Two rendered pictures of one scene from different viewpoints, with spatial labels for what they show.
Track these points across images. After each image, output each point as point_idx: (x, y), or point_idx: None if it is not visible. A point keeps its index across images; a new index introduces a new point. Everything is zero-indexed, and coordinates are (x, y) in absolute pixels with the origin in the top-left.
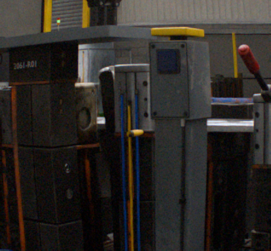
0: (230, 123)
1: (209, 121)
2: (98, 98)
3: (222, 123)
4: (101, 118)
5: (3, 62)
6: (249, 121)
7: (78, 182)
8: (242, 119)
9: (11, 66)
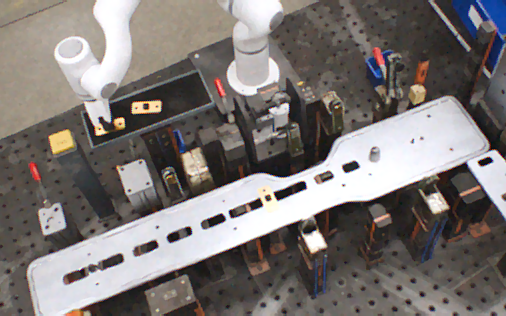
0: (107, 232)
1: (140, 242)
2: (310, 253)
3: (112, 229)
4: (246, 223)
5: (244, 124)
6: (118, 264)
7: (154, 165)
8: (134, 274)
9: None
